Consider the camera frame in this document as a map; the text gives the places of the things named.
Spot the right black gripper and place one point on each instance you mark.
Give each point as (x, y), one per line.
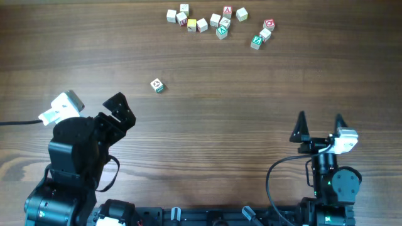
(313, 143)

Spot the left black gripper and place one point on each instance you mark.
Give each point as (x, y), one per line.
(110, 124)

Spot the soccer ball wooden block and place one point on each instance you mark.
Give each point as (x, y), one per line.
(157, 85)

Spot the wooden block red sides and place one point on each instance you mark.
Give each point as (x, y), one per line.
(265, 34)

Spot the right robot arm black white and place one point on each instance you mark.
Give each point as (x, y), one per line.
(335, 187)

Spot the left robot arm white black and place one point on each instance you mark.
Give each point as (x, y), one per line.
(79, 150)

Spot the plain wooden block far left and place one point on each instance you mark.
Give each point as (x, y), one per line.
(171, 16)

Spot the plain wooden block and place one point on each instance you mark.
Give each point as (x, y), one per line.
(215, 19)
(241, 14)
(171, 16)

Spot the wooden block red side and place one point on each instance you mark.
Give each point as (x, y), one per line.
(181, 18)

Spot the green letter Z block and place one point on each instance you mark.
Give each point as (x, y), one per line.
(256, 42)

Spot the yellow top wooden block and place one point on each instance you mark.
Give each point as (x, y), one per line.
(191, 25)

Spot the wooden block red edge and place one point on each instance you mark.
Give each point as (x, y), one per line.
(202, 25)

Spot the red letter O block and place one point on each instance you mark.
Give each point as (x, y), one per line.
(269, 24)

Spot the wooden block top left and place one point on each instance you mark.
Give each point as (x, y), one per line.
(185, 9)

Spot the green letter A block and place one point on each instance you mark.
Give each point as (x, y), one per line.
(221, 32)

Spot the plain wooden block centre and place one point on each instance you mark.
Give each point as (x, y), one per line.
(215, 19)

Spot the wooden block drawing top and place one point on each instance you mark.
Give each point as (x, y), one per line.
(225, 22)

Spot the plain wooden block right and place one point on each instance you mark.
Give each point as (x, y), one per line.
(241, 14)

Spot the red letter A block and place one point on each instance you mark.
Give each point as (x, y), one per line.
(227, 12)

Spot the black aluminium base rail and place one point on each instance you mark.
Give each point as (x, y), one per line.
(232, 217)

